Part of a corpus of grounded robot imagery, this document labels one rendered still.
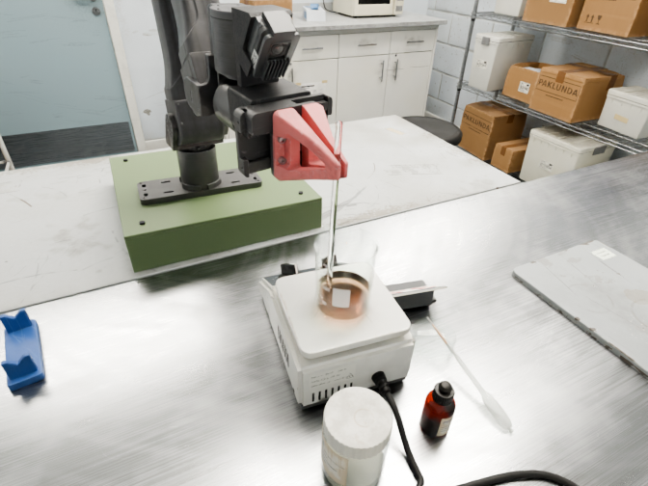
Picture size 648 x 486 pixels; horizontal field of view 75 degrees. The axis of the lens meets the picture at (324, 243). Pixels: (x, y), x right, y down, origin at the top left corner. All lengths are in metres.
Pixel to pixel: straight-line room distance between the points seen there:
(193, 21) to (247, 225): 0.29
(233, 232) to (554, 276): 0.49
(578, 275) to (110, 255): 0.72
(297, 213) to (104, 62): 2.73
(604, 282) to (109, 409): 0.67
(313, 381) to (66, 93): 3.08
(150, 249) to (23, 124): 2.83
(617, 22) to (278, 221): 2.21
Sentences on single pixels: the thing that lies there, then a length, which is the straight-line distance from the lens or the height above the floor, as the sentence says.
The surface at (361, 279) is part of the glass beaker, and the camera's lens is 0.41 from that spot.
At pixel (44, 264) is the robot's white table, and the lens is 0.77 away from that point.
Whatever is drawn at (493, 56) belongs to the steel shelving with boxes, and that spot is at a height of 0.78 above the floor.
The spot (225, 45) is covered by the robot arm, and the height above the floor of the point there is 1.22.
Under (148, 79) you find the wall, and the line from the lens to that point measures 3.38.
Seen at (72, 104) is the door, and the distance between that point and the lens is 3.39.
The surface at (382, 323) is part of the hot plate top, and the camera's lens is 0.45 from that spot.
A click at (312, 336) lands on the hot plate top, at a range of 0.43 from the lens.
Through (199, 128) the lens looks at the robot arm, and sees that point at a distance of 0.67.
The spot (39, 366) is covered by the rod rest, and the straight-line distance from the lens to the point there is 0.59.
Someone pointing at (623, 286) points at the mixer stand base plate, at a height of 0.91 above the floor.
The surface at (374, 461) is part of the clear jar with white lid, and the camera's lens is 0.40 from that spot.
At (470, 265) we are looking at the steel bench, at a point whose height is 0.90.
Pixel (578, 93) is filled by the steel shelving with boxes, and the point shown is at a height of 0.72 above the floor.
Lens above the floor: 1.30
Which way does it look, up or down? 35 degrees down
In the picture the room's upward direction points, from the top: 2 degrees clockwise
